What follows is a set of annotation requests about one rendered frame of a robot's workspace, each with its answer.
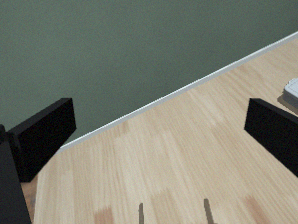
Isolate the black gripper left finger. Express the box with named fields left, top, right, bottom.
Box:
left=0, top=98, right=77, bottom=224

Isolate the small white lidded plastic tub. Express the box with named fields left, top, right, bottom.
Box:
left=283, top=78, right=298, bottom=109

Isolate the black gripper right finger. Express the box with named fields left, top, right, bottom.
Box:
left=244, top=98, right=298, bottom=178

